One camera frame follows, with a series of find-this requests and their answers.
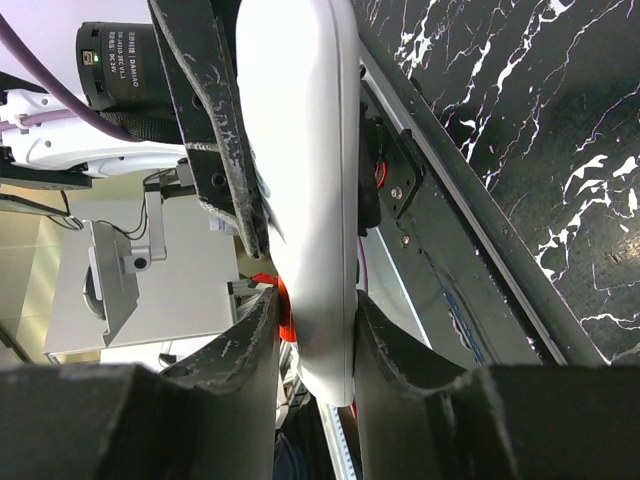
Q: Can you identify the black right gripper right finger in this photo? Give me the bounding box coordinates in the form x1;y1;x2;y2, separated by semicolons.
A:
355;293;639;479

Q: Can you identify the white remote control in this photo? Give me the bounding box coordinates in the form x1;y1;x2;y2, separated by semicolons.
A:
235;1;360;406

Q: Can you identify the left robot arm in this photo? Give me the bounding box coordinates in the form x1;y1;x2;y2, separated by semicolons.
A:
1;1;269;259

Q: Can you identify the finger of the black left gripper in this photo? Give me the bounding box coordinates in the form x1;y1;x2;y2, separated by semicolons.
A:
148;1;269;259

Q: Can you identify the red orange battery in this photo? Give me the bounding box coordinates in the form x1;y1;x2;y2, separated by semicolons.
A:
251;273;297;343

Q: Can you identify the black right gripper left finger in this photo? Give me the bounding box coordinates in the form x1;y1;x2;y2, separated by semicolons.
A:
1;287;279;479

